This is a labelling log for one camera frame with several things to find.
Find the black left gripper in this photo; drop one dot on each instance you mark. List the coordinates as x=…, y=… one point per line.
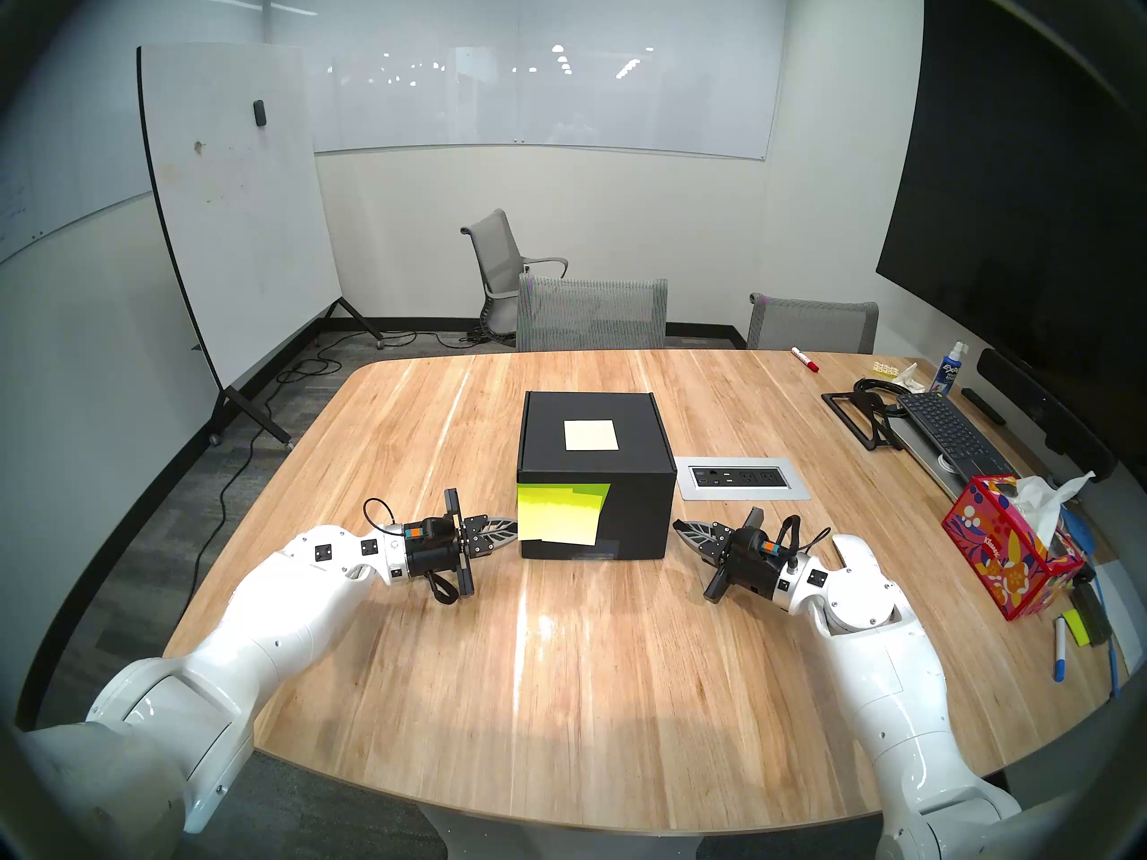
x=435, y=563

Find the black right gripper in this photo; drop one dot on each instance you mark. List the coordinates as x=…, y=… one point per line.
x=744, y=576

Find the black cardboard box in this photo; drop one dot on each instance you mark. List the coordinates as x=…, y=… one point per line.
x=632, y=518

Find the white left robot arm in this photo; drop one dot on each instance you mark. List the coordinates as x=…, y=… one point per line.
x=287, y=598

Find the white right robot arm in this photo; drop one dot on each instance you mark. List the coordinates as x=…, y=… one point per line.
x=896, y=688

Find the red floral tissue box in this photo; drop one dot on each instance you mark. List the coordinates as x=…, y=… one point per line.
x=999, y=554

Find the silver table power outlet panel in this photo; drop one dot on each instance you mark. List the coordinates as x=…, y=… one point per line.
x=742, y=477

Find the neon yellow sticky note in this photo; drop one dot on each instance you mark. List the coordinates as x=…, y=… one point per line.
x=560, y=513

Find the pale square sticky note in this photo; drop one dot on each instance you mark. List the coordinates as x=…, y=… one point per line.
x=591, y=434

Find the black folding laptop stand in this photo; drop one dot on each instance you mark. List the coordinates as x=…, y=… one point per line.
x=874, y=419

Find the red capped whiteboard marker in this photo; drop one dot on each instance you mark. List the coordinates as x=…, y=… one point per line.
x=804, y=358

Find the silver keyboard tray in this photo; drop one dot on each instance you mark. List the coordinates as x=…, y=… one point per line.
x=923, y=460

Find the grey mesh office chair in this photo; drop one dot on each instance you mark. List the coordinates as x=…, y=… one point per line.
x=591, y=313
x=811, y=325

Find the crumpled white tissue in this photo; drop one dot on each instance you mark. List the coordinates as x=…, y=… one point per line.
x=909, y=377

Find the black keyboard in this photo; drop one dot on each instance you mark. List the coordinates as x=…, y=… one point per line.
x=950, y=428

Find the grey office chair with armrests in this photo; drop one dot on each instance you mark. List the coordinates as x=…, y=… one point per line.
x=493, y=249

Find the whiteboard cleaner spray bottle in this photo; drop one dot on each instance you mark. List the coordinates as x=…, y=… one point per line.
x=947, y=376

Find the black remote control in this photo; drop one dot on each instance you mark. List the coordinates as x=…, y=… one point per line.
x=984, y=406

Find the white tissue sheet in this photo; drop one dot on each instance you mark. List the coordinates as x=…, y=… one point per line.
x=1039, y=500

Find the black video conference bar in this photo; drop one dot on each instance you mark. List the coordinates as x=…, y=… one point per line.
x=1048, y=415

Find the blue capped whiteboard marker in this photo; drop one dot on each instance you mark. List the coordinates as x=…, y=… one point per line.
x=1060, y=649

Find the blue plastic swatter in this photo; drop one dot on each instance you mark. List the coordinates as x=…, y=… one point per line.
x=1082, y=531

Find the yellow sticky note pad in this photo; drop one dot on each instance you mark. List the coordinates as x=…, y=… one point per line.
x=1077, y=627

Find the mobile whiteboard on stand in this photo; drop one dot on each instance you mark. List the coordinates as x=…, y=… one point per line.
x=242, y=231

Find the black felt board eraser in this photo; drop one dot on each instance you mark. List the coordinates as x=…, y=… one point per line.
x=1093, y=612

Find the white paper sheet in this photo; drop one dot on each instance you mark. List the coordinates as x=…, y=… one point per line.
x=1129, y=607

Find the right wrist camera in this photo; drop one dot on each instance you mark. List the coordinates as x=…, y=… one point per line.
x=769, y=546

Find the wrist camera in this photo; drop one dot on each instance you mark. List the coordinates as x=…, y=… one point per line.
x=414, y=533
x=769, y=546

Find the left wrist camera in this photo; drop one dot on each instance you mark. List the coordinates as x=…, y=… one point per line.
x=414, y=533

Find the large wall glass whiteboard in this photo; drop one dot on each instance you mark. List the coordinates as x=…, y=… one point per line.
x=556, y=97

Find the large black wall screen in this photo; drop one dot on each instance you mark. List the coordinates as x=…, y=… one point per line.
x=1021, y=195

